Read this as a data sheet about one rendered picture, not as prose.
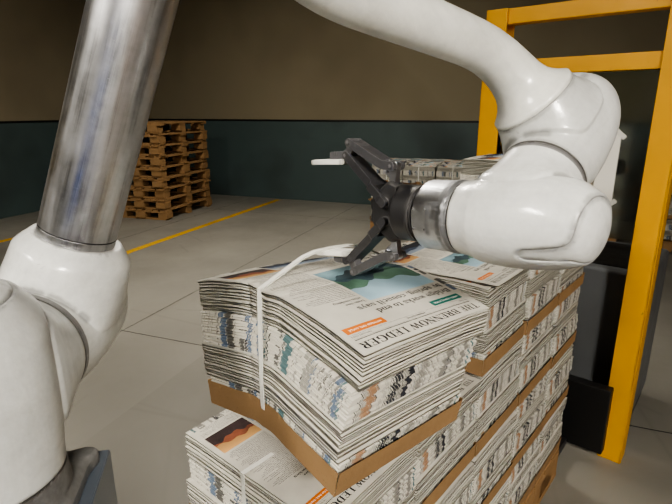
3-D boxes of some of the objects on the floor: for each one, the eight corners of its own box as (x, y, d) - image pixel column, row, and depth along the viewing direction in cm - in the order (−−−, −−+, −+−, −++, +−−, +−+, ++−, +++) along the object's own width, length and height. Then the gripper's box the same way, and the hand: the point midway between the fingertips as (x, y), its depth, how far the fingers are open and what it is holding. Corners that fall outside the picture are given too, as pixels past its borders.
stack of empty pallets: (166, 202, 823) (159, 120, 788) (213, 205, 800) (208, 120, 764) (113, 217, 708) (101, 122, 672) (166, 221, 684) (157, 122, 649)
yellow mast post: (596, 455, 219) (673, -14, 169) (602, 445, 226) (677, -9, 176) (619, 464, 214) (706, -18, 164) (624, 453, 221) (708, -13, 171)
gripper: (409, 114, 60) (296, 125, 76) (411, 313, 65) (305, 285, 81) (446, 115, 65) (333, 125, 81) (445, 300, 70) (339, 275, 86)
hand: (324, 205), depth 80 cm, fingers open, 14 cm apart
